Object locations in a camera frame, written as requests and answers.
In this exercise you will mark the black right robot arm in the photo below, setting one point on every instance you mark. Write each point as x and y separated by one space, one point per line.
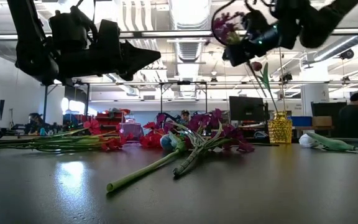
322 21

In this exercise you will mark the blue plastic bin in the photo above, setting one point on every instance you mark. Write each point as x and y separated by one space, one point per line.
301 120

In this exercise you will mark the yellow glass vase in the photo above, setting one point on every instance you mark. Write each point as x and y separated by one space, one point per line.
280 129

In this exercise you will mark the white tulip green stem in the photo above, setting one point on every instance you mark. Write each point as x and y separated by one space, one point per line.
141 172
334 144

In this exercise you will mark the red flower bunch grassy leaves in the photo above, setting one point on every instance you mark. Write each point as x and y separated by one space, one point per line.
152 138

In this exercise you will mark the cardboard box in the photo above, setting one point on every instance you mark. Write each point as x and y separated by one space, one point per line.
322 121

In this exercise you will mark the red flower bunch long stems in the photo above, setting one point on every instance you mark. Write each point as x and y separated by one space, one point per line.
73 141

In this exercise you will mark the silver ceiling air duct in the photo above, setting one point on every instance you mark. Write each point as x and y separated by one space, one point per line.
190 49

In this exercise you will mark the black partition screen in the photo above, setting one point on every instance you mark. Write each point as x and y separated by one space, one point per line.
328 116

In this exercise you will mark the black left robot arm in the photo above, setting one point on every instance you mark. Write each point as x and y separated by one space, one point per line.
26 37

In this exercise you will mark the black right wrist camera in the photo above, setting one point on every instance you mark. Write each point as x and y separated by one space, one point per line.
256 21

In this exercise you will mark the black overhead rig frame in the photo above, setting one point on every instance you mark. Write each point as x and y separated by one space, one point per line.
183 82
45 102

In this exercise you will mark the pink glass vase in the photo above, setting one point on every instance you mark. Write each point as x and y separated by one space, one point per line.
130 130

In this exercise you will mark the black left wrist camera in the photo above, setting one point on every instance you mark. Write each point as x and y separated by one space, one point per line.
108 31

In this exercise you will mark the person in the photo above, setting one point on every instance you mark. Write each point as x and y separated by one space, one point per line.
354 118
36 123
184 117

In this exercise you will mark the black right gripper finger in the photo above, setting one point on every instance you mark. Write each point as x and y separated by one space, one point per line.
241 59
236 53

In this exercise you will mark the red shelving rack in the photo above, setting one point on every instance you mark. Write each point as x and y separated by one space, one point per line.
109 119

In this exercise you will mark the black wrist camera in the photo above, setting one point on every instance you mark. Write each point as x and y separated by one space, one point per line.
256 21
108 31

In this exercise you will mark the black ceiling spotlight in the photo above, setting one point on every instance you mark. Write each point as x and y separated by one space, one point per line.
287 77
346 53

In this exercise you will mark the purple flower bunch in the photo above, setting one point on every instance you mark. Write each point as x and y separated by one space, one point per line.
197 149
225 26

